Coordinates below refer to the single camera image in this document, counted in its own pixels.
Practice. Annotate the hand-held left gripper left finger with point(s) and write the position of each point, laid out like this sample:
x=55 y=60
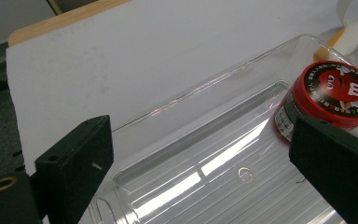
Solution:
x=74 y=161

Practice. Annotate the red candy jar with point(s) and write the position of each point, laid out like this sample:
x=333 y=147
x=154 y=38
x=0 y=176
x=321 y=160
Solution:
x=332 y=93

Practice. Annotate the clear plastic tray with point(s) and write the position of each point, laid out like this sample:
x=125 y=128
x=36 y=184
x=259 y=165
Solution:
x=199 y=149

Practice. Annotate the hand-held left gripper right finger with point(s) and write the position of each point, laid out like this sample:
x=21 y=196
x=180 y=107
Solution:
x=335 y=168

